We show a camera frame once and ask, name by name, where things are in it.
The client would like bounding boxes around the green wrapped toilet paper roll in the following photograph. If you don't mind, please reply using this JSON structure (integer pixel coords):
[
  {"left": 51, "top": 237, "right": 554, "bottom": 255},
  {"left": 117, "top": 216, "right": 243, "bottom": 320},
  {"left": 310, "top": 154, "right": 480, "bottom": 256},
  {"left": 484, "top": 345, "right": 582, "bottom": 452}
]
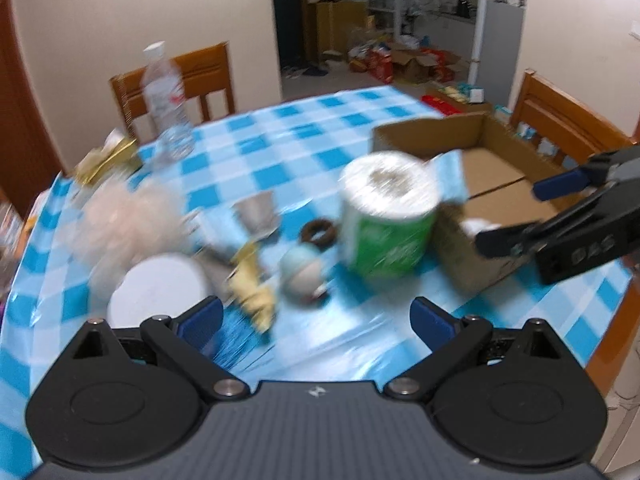
[{"left": 340, "top": 151, "right": 441, "bottom": 281}]

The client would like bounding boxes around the white lid glitter jar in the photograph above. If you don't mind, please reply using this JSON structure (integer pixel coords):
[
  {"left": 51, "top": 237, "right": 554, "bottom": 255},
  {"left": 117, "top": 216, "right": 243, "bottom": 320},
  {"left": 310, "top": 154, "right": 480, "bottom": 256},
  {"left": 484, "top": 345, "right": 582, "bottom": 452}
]
[{"left": 106, "top": 247, "right": 236, "bottom": 333}]

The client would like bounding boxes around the wooden chair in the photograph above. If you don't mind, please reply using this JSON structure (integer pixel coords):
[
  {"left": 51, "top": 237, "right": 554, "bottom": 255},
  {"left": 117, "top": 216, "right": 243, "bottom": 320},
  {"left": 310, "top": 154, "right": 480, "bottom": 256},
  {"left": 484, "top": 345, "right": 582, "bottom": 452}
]
[
  {"left": 110, "top": 44, "right": 236, "bottom": 141},
  {"left": 509, "top": 69, "right": 638, "bottom": 166}
]

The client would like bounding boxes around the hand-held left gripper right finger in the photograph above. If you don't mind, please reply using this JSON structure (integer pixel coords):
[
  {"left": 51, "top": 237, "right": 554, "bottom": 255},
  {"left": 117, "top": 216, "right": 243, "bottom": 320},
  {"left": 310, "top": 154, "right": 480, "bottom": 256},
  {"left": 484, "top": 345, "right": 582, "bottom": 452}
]
[{"left": 384, "top": 297, "right": 576, "bottom": 403}]

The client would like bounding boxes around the yellow wooden cabinet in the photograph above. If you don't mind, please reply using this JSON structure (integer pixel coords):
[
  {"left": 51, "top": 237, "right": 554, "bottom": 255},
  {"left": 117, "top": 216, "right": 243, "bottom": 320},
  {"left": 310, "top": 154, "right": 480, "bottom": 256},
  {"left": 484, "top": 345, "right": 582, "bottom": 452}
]
[{"left": 307, "top": 0, "right": 368, "bottom": 63}]

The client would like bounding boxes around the clear plastic water bottle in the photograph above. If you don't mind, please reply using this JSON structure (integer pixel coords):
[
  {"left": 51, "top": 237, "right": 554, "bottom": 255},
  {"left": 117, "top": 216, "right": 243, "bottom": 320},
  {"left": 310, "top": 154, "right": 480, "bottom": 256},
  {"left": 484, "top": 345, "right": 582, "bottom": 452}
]
[{"left": 141, "top": 41, "right": 197, "bottom": 161}]

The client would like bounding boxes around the blue rope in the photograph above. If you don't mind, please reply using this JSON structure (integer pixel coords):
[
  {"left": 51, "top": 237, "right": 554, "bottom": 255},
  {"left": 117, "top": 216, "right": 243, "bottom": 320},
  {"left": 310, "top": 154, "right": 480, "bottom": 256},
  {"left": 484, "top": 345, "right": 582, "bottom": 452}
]
[{"left": 212, "top": 305, "right": 273, "bottom": 368}]

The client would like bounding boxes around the yellow soft toy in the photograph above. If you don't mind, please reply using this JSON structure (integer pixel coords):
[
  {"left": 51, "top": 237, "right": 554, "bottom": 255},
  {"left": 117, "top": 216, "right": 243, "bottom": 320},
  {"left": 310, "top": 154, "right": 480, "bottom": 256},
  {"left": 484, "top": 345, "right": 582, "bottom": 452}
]
[{"left": 230, "top": 242, "right": 278, "bottom": 333}]

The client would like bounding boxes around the grey refrigerator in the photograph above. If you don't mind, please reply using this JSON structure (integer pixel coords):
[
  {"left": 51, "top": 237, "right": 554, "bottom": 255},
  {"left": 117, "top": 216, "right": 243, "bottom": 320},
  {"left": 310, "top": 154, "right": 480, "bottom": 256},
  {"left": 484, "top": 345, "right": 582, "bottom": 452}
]
[{"left": 470, "top": 0, "right": 526, "bottom": 103}]

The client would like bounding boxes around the fluffy white plush toy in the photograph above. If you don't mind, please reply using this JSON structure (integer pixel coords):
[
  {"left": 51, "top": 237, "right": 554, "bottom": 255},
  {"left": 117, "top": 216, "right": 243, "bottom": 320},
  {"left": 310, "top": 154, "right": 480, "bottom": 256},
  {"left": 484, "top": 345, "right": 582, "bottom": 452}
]
[{"left": 70, "top": 180, "right": 186, "bottom": 281}]

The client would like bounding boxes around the brown hair ring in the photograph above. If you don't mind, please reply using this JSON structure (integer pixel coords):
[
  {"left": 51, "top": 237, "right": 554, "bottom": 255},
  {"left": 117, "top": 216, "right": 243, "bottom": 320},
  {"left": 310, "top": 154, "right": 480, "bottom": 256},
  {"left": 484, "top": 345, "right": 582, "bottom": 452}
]
[{"left": 300, "top": 219, "right": 337, "bottom": 250}]

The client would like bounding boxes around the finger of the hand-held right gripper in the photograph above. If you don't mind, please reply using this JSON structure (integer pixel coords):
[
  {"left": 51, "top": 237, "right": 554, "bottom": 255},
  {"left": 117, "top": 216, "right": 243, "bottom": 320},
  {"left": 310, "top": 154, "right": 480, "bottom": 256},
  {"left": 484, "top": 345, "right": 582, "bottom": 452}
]
[
  {"left": 474, "top": 185, "right": 618, "bottom": 259},
  {"left": 531, "top": 146, "right": 640, "bottom": 202}
]

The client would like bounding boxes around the red printed box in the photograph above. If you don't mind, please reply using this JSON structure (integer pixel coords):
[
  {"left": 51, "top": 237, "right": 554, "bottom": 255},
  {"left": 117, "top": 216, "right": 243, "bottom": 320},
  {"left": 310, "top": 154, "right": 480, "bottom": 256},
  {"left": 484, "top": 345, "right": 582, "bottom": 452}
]
[{"left": 425, "top": 94, "right": 461, "bottom": 117}]

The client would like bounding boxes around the open cardboard box on floor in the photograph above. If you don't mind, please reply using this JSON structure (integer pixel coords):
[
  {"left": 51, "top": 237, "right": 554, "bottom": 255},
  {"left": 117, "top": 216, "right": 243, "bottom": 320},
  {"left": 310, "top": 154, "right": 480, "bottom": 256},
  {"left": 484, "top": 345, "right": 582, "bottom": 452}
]
[{"left": 392, "top": 47, "right": 463, "bottom": 83}]

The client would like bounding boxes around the gold tissue pack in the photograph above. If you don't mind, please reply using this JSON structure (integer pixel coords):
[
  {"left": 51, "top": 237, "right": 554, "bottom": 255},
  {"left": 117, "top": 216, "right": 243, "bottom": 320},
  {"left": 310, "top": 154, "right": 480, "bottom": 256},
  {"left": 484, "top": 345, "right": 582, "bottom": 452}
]
[{"left": 74, "top": 130, "right": 143, "bottom": 186}]

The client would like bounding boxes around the cardboard box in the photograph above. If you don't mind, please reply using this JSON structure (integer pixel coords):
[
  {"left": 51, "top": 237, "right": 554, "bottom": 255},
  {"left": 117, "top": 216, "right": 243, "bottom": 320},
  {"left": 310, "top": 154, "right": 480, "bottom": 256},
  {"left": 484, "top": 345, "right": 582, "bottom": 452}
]
[
  {"left": 392, "top": 47, "right": 463, "bottom": 83},
  {"left": 372, "top": 112, "right": 601, "bottom": 296}
]

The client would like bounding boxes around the blue face mask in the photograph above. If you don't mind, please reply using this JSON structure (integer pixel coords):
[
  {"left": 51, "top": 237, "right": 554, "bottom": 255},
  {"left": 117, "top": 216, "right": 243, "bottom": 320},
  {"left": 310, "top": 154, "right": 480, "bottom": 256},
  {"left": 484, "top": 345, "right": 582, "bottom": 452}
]
[{"left": 432, "top": 152, "right": 468, "bottom": 206}]

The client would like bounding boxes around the blue white checkered tablecloth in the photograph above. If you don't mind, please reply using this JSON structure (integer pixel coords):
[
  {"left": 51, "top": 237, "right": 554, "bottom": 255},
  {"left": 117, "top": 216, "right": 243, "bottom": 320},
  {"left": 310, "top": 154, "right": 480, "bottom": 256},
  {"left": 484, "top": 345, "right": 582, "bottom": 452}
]
[{"left": 0, "top": 85, "right": 633, "bottom": 480}]

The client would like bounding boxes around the white cotton wad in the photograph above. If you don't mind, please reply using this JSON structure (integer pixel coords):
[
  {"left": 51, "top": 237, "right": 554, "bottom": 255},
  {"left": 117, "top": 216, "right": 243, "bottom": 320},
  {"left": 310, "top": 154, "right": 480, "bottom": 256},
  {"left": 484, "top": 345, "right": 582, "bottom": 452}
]
[{"left": 462, "top": 217, "right": 501, "bottom": 237}]

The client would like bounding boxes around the flattened brown cardboard tube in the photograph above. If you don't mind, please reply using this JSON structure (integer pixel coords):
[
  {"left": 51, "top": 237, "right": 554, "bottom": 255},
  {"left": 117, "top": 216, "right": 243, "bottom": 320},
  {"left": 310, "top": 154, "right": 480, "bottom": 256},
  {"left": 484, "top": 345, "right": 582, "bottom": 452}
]
[{"left": 232, "top": 191, "right": 281, "bottom": 241}]

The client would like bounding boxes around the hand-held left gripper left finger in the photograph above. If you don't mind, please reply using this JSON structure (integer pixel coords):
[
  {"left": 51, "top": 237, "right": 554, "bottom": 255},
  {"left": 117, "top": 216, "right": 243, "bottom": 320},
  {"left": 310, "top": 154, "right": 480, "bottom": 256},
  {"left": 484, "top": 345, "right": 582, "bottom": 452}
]
[{"left": 50, "top": 296, "right": 250, "bottom": 402}]

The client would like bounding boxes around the pastel soft ball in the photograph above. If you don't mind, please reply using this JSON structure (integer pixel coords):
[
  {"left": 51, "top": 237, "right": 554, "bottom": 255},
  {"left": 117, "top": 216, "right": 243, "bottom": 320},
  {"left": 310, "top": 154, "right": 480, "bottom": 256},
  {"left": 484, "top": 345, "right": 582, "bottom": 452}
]
[{"left": 279, "top": 245, "right": 331, "bottom": 306}]

